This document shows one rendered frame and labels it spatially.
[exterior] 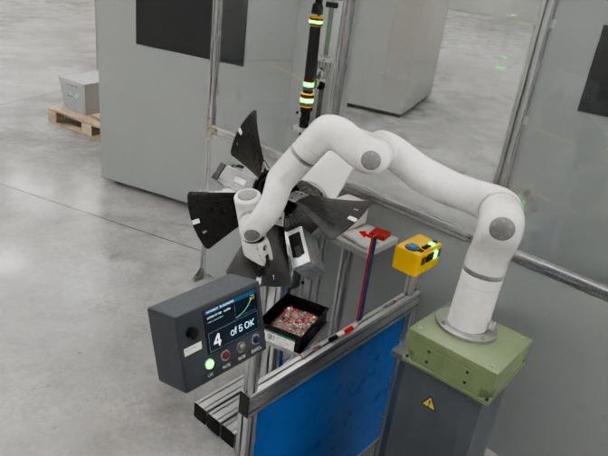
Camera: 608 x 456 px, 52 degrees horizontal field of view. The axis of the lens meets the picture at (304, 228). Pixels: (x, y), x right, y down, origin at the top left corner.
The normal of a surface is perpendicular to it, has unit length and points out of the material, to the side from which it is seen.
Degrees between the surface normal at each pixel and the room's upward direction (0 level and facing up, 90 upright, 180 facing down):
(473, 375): 90
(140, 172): 90
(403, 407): 90
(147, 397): 0
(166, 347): 90
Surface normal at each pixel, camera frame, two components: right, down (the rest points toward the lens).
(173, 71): -0.41, 0.36
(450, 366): -0.63, 0.27
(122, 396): 0.11, -0.89
